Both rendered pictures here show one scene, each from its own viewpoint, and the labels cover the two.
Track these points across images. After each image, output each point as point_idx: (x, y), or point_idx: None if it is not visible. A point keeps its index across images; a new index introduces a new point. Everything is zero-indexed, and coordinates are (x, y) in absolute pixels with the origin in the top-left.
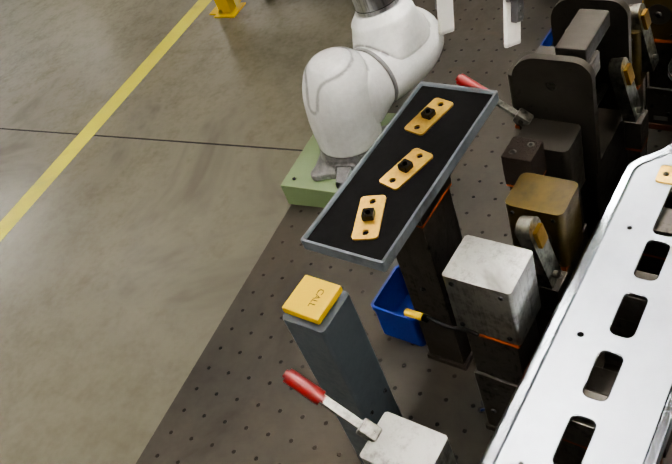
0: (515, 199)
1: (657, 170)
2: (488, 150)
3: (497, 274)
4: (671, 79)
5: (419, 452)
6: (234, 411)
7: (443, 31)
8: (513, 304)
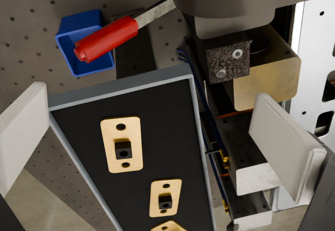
0: (244, 103)
1: None
2: None
3: (278, 178)
4: None
5: (261, 219)
6: (51, 141)
7: (47, 123)
8: None
